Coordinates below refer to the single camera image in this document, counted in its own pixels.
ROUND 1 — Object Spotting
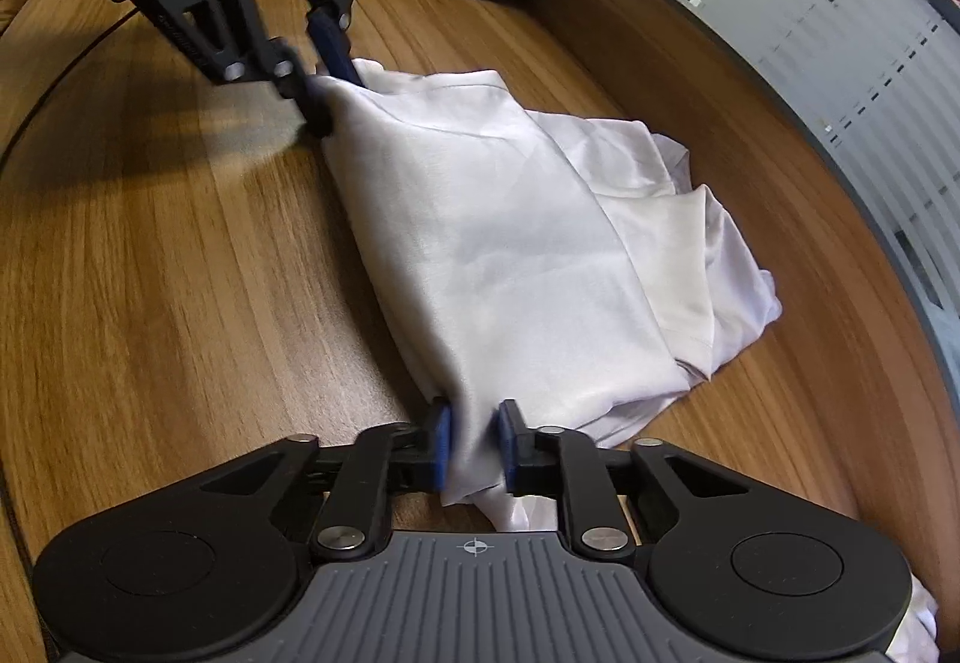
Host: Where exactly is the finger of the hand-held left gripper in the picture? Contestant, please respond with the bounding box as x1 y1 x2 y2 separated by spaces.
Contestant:
277 0 370 90
135 0 336 139

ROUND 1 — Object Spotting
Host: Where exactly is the thin black cable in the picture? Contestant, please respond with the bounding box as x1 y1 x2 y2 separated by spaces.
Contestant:
0 7 143 158

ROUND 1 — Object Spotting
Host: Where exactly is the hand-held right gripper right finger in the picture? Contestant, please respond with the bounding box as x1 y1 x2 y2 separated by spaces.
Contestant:
497 399 766 555

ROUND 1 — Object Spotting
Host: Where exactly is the white button shirt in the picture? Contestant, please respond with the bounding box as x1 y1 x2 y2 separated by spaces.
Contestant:
319 57 785 535

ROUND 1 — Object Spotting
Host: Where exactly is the crumpled white shirt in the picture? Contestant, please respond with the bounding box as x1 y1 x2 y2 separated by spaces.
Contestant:
889 577 942 663

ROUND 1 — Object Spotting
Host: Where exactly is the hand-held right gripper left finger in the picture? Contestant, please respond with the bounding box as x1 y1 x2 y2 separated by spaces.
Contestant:
187 404 456 555

